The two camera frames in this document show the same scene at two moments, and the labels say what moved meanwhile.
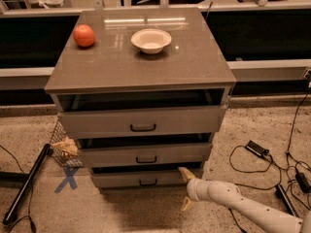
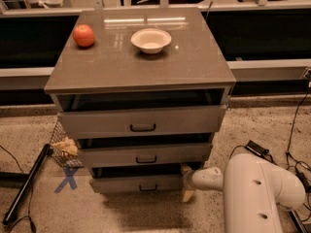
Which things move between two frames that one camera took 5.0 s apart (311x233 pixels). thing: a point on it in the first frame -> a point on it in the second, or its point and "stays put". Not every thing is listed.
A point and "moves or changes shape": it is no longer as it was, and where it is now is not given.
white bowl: [151, 41] stays put
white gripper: [193, 188] -> [190, 180]
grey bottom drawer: [138, 178] moves or changes shape
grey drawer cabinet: [143, 91] stays put
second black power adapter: [303, 182] stays put
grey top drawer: [141, 120] stays put
